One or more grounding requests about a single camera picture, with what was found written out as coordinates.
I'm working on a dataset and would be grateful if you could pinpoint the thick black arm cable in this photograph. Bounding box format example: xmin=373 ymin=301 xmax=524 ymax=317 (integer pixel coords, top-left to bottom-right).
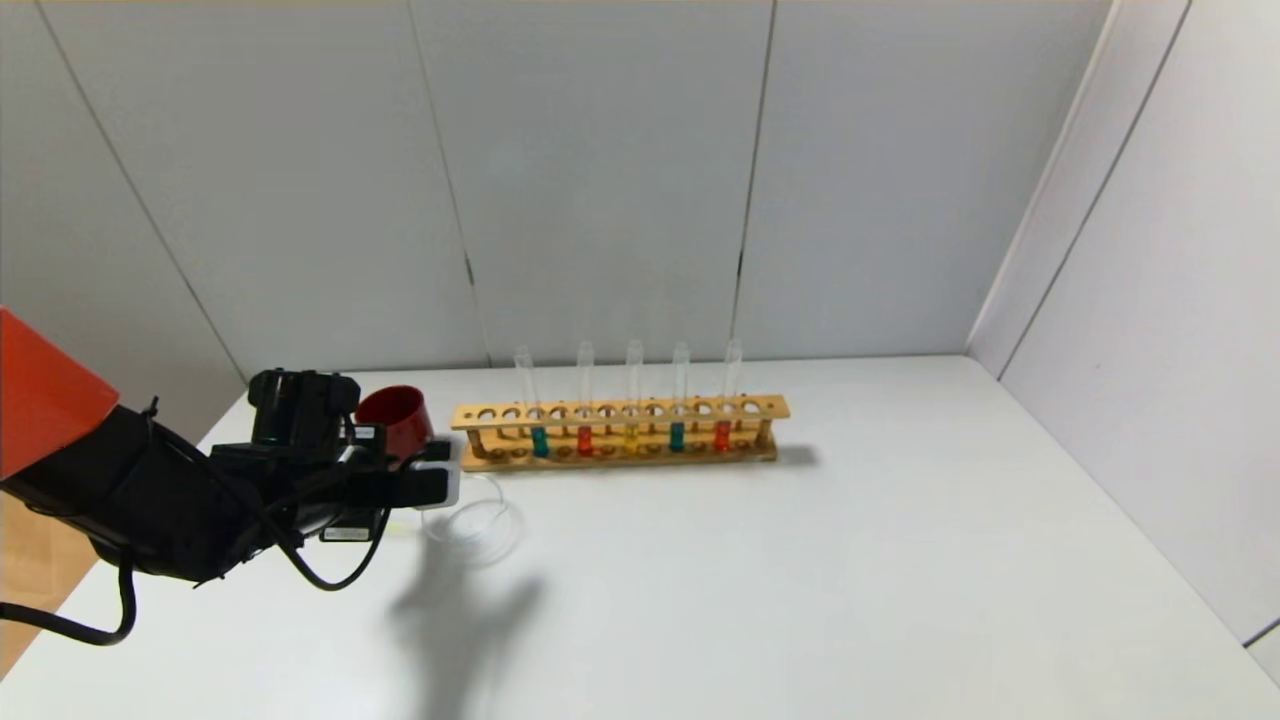
xmin=0 ymin=560 xmax=138 ymax=646

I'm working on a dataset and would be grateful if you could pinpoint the wooden test tube rack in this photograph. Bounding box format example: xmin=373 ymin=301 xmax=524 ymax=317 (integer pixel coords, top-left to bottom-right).
xmin=451 ymin=395 xmax=791 ymax=473

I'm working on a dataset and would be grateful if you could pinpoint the blue pigment glass test tube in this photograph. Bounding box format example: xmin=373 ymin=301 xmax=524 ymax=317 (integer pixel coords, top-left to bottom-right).
xmin=515 ymin=346 xmax=551 ymax=459
xmin=669 ymin=342 xmax=690 ymax=454

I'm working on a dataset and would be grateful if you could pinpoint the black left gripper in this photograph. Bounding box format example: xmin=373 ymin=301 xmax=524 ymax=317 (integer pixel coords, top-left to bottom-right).
xmin=298 ymin=422 xmax=387 ymax=543

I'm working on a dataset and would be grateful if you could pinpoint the red pigment glass test tube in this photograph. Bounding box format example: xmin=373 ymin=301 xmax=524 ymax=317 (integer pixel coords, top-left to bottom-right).
xmin=577 ymin=341 xmax=596 ymax=458
xmin=712 ymin=340 xmax=743 ymax=453

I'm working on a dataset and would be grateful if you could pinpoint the clear glass petri dish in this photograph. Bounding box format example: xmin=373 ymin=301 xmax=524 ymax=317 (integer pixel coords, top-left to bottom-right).
xmin=421 ymin=474 xmax=526 ymax=568

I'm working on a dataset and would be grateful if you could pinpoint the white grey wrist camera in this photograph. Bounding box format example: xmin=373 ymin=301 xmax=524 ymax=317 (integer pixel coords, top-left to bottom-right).
xmin=413 ymin=460 xmax=463 ymax=513

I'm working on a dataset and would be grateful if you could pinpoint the dark red cup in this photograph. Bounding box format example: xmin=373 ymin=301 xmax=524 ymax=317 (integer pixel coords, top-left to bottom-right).
xmin=356 ymin=386 xmax=437 ymax=466

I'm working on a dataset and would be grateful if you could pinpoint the yellow pigment glass test tube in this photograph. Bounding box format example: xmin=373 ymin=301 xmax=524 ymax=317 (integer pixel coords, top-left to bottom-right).
xmin=380 ymin=505 xmax=471 ymax=536
xmin=625 ymin=340 xmax=644 ymax=456

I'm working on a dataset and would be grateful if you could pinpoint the thin black camera cable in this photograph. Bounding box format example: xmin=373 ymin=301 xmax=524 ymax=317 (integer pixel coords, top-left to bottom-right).
xmin=262 ymin=500 xmax=393 ymax=591

